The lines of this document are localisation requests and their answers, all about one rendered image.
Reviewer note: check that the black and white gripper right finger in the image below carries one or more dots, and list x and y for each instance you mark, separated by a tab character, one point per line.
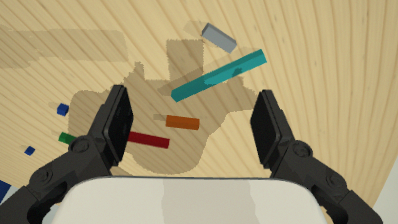
276	145

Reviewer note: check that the turquoise rod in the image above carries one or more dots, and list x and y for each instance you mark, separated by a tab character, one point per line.
219	75

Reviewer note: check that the orange rod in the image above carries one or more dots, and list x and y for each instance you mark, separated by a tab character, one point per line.
182	122

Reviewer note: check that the red rod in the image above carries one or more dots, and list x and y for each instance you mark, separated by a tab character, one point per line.
148	140

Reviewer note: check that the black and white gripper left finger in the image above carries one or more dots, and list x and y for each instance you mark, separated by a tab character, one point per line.
88	156

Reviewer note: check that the small dark blue cube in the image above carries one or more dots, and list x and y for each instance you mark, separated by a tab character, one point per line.
62	109
29	151

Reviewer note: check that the green rod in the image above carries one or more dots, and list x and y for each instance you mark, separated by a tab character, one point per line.
65	138

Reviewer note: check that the grey rectangular block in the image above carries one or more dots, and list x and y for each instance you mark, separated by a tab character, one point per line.
219	38

